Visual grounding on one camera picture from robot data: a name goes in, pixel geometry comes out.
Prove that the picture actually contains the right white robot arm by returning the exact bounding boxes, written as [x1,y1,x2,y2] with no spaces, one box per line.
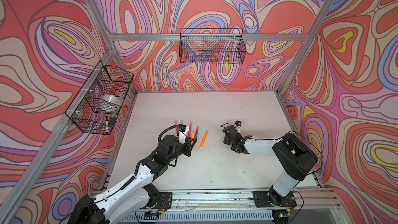
[222,122,318,205]

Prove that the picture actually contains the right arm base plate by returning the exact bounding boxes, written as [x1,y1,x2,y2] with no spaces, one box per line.
[249,191,297,208]

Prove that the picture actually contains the aluminium front rail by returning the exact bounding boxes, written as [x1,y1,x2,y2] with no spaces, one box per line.
[168,187,342,211]

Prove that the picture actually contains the black wire basket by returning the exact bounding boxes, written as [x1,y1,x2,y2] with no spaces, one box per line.
[179,27,247,64]
[65,61,134,135]

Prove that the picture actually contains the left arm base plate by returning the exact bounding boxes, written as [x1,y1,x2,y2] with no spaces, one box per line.
[140,191,173,211]

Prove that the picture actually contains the black wire basket left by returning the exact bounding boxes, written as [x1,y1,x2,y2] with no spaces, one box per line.
[65,61,134,135]

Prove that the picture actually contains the black wire basket back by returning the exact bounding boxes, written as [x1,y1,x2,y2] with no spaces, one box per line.
[179,27,247,64]

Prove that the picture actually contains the purple pen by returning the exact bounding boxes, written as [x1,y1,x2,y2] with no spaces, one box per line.
[195,125,200,138]

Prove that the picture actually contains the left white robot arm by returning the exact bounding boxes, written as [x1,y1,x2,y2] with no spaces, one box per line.
[68,135,197,224]

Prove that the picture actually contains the white tape roll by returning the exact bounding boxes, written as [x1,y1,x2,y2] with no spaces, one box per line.
[100,94,122,106]

